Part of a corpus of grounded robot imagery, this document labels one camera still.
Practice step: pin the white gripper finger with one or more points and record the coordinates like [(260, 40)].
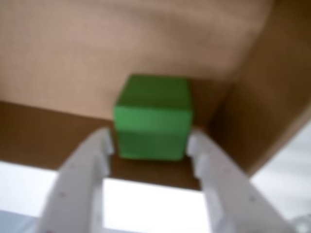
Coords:
[(226, 194), (75, 184)]

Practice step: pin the green cube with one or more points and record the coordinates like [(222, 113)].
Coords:
[(153, 121)]

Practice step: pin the brown cardboard box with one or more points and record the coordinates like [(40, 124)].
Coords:
[(73, 48)]

